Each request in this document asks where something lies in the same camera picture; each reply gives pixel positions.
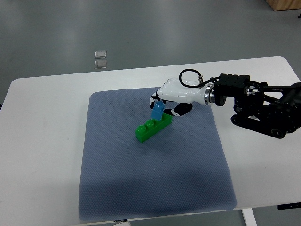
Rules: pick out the black table control panel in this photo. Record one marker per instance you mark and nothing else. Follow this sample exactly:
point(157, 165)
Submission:
point(289, 206)

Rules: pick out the white table leg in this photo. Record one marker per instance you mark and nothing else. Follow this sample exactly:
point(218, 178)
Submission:
point(249, 217)

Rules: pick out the small blue block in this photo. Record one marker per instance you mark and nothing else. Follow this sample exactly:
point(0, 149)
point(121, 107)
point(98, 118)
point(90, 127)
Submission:
point(157, 110)

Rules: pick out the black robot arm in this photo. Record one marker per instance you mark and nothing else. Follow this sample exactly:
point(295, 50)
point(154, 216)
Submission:
point(271, 110)

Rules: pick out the blue-grey mesh mat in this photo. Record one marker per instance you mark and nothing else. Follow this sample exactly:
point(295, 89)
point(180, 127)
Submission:
point(181, 169)

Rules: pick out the wooden box corner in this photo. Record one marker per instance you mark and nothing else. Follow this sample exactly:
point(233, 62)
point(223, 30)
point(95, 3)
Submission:
point(283, 5)

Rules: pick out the long green block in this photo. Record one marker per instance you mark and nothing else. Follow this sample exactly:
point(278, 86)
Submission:
point(152, 127)

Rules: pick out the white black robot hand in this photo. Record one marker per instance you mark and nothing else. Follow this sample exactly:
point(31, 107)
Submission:
point(174, 91)

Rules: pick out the upper metal floor plate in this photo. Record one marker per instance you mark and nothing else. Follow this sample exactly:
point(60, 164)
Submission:
point(100, 54)

